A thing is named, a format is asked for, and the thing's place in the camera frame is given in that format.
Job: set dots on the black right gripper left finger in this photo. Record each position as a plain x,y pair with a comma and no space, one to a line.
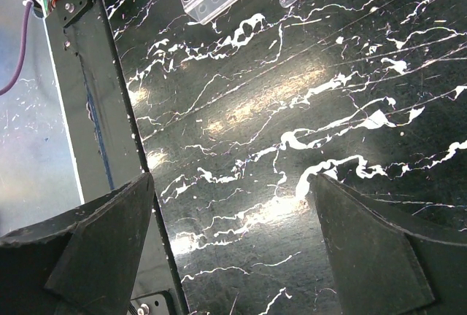
83,261

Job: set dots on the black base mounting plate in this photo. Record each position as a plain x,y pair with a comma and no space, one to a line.
101,127

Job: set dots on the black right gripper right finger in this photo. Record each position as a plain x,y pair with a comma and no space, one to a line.
385,261

